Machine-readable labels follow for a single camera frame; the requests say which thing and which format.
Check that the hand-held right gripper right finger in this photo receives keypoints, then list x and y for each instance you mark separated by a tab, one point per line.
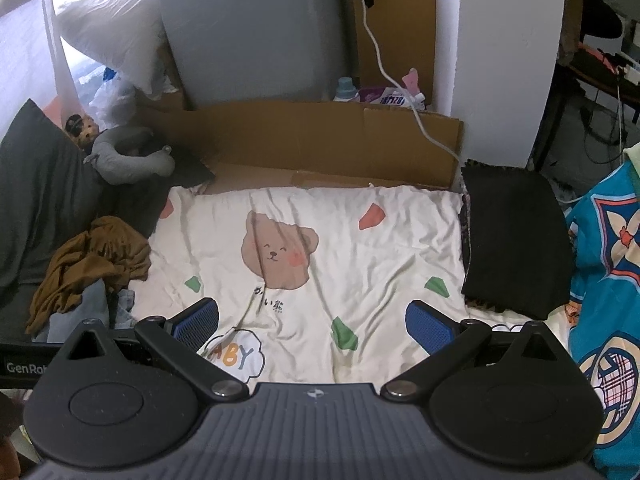
430	330

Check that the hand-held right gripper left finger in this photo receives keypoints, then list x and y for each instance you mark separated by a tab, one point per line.
197	322

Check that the brown printed t-shirt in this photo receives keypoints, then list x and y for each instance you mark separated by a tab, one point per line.
100	255

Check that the blue denim jeans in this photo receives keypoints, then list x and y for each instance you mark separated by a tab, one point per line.
95	305

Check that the leopard patterned cloth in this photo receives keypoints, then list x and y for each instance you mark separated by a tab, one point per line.
465	230

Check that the white bear printed blanket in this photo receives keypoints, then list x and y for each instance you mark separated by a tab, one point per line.
350	260

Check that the black folded cloth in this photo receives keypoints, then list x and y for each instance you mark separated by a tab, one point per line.
515	235

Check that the black crumpled cloth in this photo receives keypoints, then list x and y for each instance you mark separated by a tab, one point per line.
190	170

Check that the grey neck pillow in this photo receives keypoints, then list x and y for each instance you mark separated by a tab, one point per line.
115	167

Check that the dark grey pillow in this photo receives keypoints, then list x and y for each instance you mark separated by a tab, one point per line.
35	185

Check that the blue printed cloth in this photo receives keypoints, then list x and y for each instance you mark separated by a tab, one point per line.
610	260

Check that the brown cardboard sheet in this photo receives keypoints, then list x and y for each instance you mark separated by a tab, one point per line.
300	140

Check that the small brown plush toy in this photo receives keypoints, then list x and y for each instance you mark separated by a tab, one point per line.
82	127

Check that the crumpled clear plastic bag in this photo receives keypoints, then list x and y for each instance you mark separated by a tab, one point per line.
112	102

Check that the purple white detergent pouch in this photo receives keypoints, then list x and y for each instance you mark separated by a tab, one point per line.
385	97

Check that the pink plastic piece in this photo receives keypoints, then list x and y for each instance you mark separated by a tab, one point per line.
411	80

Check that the light blue detergent bottle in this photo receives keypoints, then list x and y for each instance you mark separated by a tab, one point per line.
345	91

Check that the grey plastic-wrapped mattress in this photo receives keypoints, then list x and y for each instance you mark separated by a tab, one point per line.
250	35

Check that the translucent plastic sheet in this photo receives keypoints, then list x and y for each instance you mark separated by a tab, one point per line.
60	60

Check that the white pillow in plastic bag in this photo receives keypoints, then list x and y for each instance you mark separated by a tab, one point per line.
115	30

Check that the dark desk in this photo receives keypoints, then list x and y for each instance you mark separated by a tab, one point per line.
595	72

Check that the tall brown cardboard panel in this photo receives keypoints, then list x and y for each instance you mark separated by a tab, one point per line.
400	20

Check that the white power strip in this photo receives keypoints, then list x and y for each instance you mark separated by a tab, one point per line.
631	72

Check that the dark hanging garment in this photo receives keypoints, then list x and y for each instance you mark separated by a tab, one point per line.
595	15

